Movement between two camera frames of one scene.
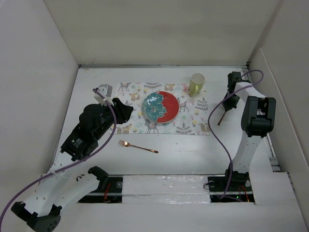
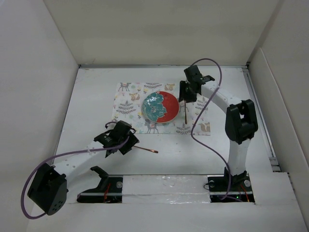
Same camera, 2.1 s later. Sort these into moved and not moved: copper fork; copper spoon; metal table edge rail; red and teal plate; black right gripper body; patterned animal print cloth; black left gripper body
Moved: copper spoon; black left gripper body; black right gripper body
Not moved: red and teal plate; copper fork; patterned animal print cloth; metal table edge rail
